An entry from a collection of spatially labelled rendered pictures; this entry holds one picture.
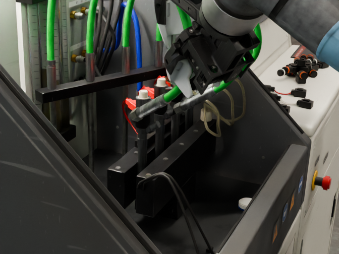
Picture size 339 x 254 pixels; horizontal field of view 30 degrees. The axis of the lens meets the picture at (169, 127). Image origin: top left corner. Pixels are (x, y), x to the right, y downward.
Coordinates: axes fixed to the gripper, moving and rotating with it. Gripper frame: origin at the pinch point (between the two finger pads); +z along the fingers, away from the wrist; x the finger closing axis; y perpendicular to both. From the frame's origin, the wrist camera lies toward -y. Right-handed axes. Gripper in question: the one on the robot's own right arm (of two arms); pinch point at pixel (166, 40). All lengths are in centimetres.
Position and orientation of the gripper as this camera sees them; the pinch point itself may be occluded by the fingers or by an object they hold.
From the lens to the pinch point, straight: 111.9
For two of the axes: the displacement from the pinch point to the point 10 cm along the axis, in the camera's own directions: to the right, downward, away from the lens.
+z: -0.4, 9.2, 3.8
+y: 9.1, 1.9, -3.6
